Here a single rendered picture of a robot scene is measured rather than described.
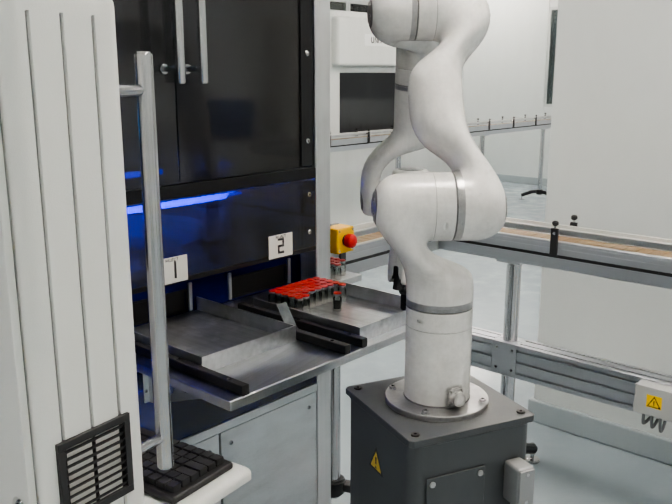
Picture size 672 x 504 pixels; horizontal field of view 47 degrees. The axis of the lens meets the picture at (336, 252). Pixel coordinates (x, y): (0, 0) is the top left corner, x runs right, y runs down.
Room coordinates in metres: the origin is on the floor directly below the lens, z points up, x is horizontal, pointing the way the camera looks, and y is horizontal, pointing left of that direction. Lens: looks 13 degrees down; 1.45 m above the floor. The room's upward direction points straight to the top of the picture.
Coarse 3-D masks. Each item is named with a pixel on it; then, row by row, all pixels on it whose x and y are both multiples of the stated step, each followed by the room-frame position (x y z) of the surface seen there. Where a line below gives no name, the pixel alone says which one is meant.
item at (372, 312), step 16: (352, 288) 1.95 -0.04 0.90; (368, 288) 1.92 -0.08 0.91; (256, 304) 1.82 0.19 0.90; (272, 304) 1.78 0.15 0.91; (352, 304) 1.88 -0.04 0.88; (368, 304) 1.88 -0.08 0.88; (384, 304) 1.88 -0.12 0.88; (400, 304) 1.85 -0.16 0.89; (320, 320) 1.68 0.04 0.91; (336, 320) 1.65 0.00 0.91; (352, 320) 1.75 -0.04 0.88; (368, 320) 1.75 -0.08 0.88; (384, 320) 1.67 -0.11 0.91; (400, 320) 1.71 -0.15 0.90; (368, 336) 1.62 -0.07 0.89
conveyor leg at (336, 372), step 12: (336, 372) 2.33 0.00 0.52; (336, 384) 2.33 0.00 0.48; (336, 396) 2.33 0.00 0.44; (336, 408) 2.33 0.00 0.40; (336, 420) 2.33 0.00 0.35; (336, 432) 2.33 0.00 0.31; (336, 444) 2.33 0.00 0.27; (336, 456) 2.33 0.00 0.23; (336, 468) 2.33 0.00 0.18; (336, 480) 2.33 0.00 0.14
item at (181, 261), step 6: (168, 258) 1.68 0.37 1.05; (174, 258) 1.70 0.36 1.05; (180, 258) 1.71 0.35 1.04; (186, 258) 1.72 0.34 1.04; (168, 264) 1.68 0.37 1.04; (180, 264) 1.71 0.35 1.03; (186, 264) 1.72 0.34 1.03; (168, 270) 1.68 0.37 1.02; (180, 270) 1.71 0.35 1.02; (186, 270) 1.72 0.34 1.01; (168, 276) 1.68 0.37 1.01; (174, 276) 1.69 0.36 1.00; (180, 276) 1.71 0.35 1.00; (186, 276) 1.72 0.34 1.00; (168, 282) 1.68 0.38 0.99; (174, 282) 1.69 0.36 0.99
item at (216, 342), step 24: (192, 312) 1.81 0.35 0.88; (216, 312) 1.79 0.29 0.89; (240, 312) 1.73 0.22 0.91; (144, 336) 1.55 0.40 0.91; (168, 336) 1.64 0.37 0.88; (192, 336) 1.64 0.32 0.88; (216, 336) 1.64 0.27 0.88; (240, 336) 1.64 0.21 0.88; (264, 336) 1.55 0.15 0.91; (288, 336) 1.60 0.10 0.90; (192, 360) 1.44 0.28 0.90; (216, 360) 1.45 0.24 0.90; (240, 360) 1.50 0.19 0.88
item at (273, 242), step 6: (282, 234) 1.95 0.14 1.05; (288, 234) 1.97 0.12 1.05; (270, 240) 1.92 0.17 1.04; (276, 240) 1.93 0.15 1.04; (288, 240) 1.97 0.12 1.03; (270, 246) 1.92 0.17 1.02; (276, 246) 1.93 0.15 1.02; (288, 246) 1.97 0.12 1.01; (270, 252) 1.92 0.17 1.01; (276, 252) 1.93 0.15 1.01; (288, 252) 1.96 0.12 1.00; (270, 258) 1.92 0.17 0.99
